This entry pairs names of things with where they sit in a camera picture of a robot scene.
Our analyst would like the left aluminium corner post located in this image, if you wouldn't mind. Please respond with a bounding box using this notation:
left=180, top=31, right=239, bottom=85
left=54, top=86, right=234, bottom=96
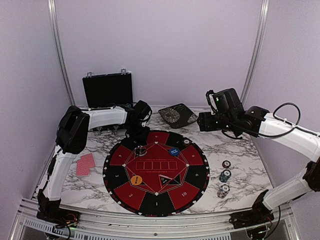
left=47, top=0, right=75, bottom=105

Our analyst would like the right aluminium corner post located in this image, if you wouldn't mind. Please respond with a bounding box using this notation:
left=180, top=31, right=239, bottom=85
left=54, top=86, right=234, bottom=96
left=240, top=0, right=270, bottom=104

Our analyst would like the black floral square plate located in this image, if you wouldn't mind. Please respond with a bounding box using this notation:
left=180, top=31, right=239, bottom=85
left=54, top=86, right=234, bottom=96
left=158, top=103, right=198, bottom=129

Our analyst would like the red playing card deck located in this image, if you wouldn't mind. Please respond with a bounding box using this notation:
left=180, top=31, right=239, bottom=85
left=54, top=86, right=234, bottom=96
left=76, top=153, right=96, bottom=177

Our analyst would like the orange big blind button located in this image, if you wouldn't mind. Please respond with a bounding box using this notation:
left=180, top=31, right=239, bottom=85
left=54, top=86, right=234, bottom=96
left=130, top=175, right=143, bottom=186

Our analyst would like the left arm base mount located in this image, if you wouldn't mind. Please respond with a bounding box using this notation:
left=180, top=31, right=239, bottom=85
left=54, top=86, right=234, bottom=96
left=36, top=208, right=80, bottom=228

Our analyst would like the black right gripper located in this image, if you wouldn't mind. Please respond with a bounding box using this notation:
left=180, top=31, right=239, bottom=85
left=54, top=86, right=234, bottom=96
left=197, top=112, right=236, bottom=133

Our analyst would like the clear round dealer button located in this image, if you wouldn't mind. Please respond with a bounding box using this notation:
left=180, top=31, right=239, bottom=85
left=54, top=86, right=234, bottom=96
left=134, top=146, right=147, bottom=157

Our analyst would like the aluminium corner post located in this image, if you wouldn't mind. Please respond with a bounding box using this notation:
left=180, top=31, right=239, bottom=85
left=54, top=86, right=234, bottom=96
left=47, top=0, right=75, bottom=105
left=240, top=0, right=270, bottom=104

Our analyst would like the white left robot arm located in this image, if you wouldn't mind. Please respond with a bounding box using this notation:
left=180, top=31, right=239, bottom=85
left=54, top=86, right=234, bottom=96
left=37, top=100, right=152, bottom=223

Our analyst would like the aluminium front rail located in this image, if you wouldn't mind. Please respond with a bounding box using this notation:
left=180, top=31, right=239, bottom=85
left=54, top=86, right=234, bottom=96
left=8, top=198, right=301, bottom=240

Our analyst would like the round red black poker mat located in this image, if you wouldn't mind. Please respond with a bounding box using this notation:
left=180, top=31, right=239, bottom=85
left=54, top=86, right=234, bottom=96
left=102, top=130, right=210, bottom=217

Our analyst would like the blue small blind button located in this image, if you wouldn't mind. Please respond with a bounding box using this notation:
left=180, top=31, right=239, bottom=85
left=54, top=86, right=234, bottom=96
left=169, top=148, right=180, bottom=156

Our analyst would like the grey chip stack on table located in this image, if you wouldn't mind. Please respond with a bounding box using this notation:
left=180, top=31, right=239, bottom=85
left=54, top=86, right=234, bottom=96
left=217, top=184, right=230, bottom=199

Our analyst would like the green chip stack on table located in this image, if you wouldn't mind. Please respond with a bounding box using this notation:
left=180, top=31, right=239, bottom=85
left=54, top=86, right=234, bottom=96
left=219, top=169, right=232, bottom=183

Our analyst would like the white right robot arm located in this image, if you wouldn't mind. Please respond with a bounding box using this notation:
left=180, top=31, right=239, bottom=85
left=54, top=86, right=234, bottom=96
left=197, top=105, right=320, bottom=224

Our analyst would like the black poker chip case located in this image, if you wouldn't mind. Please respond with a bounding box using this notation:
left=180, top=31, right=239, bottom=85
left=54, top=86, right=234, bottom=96
left=80, top=72, right=133, bottom=131

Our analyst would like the red 100 chip stack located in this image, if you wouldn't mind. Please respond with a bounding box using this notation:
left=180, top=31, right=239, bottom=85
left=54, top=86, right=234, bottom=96
left=222, top=160, right=231, bottom=169

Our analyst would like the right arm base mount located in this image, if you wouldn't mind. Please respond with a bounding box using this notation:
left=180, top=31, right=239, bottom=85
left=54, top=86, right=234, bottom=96
left=229, top=210, right=275, bottom=229

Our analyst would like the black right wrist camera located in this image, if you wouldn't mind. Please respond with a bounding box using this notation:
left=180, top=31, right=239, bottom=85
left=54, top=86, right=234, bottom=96
left=205, top=88, right=245, bottom=115

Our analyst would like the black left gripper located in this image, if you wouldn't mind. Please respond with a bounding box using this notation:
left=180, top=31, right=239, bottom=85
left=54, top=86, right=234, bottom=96
left=125, top=121, right=149, bottom=142

